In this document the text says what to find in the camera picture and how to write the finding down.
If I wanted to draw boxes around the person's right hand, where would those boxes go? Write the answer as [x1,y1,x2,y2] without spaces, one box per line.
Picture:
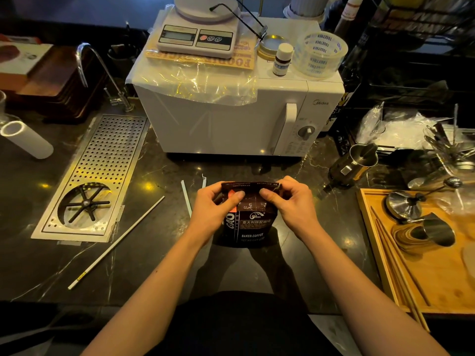
[258,175,324,246]

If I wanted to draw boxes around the person's left hand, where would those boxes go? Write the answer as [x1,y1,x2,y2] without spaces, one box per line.
[187,180,246,246]

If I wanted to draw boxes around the light blue sealing clip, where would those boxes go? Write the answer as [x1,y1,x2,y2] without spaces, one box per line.
[181,174,207,218]

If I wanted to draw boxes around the dark brown coffee bag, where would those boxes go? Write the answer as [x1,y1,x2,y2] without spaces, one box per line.
[219,181,283,249]

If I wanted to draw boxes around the person's right forearm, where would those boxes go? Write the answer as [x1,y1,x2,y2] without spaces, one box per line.
[296,225,452,356]

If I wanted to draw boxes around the person's left forearm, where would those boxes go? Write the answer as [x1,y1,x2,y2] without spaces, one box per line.
[81,227,220,356]

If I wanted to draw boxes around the black marble countertop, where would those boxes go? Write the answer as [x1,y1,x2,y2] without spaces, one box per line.
[0,99,475,315]

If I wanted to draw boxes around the crumpled white plastic bag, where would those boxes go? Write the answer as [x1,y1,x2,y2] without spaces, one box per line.
[355,101,452,151]

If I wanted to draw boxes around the clear plastic bag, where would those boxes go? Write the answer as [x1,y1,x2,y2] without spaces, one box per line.
[434,183,475,223]

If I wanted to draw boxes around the steel milk pitcher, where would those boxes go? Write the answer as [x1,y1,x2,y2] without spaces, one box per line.
[323,142,379,193]

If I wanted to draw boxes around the white microwave oven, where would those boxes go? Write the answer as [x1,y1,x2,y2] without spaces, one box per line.
[126,9,346,158]

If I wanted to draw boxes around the long thin white stick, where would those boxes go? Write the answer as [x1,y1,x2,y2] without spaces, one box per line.
[67,195,166,291]

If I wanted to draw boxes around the round steel lid with knob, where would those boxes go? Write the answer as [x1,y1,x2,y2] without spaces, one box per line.
[385,191,424,222]

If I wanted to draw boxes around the stack of brown coasters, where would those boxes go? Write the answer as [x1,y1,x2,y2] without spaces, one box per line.
[391,224,428,253]

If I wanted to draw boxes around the perforated steel drain tray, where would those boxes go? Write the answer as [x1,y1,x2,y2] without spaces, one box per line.
[31,114,151,243]

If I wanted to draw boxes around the wooden chopstick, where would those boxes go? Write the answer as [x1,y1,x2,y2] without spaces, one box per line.
[375,218,431,333]

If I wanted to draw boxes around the flat steel scoop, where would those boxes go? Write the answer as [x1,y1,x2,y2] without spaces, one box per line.
[407,170,475,190]

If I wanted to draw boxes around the clear plastic sheet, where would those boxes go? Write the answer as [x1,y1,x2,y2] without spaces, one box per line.
[126,5,259,107]

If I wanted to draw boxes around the chrome curved faucet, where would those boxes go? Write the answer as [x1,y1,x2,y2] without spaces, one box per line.
[75,42,136,114]

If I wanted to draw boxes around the small steel measuring cup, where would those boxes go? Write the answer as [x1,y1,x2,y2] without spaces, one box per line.
[410,213,456,248]

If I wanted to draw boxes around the clear printed tape roll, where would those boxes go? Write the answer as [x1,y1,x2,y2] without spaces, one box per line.
[292,31,349,81]

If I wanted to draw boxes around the small white-capped bottle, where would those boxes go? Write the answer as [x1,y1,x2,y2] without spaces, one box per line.
[272,43,294,77]

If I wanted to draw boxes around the light wooden tray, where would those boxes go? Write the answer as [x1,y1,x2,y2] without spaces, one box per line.
[357,188,475,315]

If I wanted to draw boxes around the bunch of steel bar tools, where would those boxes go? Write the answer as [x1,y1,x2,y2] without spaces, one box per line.
[423,103,475,164]

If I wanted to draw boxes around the yellow printed paper card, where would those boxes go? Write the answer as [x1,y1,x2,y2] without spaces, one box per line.
[144,37,257,70]

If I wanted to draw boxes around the gold round tin lid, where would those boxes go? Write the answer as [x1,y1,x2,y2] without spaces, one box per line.
[256,34,286,62]

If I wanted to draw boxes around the clear utensil container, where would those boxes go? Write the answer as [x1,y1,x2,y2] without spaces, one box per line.
[423,124,475,178]

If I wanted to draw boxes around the white digital kitchen scale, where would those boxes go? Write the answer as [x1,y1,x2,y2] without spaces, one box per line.
[155,0,240,60]

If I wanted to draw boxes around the black cup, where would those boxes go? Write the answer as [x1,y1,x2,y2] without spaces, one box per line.
[107,44,140,77]

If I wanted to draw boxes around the beige round paper disc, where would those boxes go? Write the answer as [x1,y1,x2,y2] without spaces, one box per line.
[462,242,475,282]

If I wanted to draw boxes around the black thin-framed eyeglasses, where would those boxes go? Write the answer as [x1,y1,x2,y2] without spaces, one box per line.
[209,0,269,43]

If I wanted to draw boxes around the white paper roll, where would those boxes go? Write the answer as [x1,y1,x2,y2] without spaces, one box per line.
[0,120,54,160]

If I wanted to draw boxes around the stack of dark wooden trays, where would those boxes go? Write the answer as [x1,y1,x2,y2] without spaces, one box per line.
[0,44,108,125]

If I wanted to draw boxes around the white ribbed cup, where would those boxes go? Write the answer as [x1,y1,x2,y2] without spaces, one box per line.
[283,0,331,20]

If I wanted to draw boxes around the dark bottle with white cap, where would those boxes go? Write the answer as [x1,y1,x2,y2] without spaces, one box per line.
[333,0,366,34]

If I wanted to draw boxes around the white printed flat box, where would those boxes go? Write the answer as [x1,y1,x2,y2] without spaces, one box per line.
[0,40,54,91]

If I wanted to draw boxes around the red flat box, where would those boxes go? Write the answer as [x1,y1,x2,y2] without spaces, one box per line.
[0,33,42,45]

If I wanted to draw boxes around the black wire rack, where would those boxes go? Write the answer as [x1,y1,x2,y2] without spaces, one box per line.
[333,0,475,149]

